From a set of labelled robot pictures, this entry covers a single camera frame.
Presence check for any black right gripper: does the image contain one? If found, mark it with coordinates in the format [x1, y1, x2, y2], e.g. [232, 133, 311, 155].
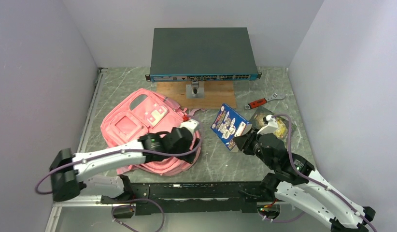
[234, 126, 276, 170]

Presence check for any blue orange book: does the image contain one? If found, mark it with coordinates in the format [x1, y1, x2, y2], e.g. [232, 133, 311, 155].
[210, 103, 252, 152]

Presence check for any dark glossy book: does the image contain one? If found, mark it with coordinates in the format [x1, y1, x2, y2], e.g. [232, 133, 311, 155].
[249, 106, 296, 141]

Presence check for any pink school backpack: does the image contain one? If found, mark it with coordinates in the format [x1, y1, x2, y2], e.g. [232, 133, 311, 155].
[100, 88, 201, 176]

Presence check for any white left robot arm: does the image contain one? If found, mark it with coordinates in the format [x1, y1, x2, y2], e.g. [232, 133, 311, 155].
[49, 126, 200, 202]

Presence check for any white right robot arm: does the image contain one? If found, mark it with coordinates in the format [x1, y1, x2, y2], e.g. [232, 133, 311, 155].
[233, 132, 376, 232]

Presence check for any brown wooden board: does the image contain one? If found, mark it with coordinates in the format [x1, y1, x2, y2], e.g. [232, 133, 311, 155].
[156, 81, 237, 109]

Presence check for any grey metal switch stand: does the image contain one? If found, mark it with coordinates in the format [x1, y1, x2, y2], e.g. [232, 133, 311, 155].
[185, 81, 205, 99]

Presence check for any red handled adjustable wrench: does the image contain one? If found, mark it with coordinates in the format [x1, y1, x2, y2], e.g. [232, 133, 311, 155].
[244, 93, 285, 110]

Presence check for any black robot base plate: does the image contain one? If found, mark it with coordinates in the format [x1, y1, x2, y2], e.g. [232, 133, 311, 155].
[100, 181, 275, 216]

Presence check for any dark grey network switch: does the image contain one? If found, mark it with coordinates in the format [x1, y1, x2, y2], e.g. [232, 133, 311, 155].
[145, 28, 262, 82]

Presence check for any aluminium frame rail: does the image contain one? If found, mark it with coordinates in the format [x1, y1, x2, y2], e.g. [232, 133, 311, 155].
[76, 67, 108, 153]

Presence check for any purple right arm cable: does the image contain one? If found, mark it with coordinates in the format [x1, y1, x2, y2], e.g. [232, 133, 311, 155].
[257, 114, 378, 232]

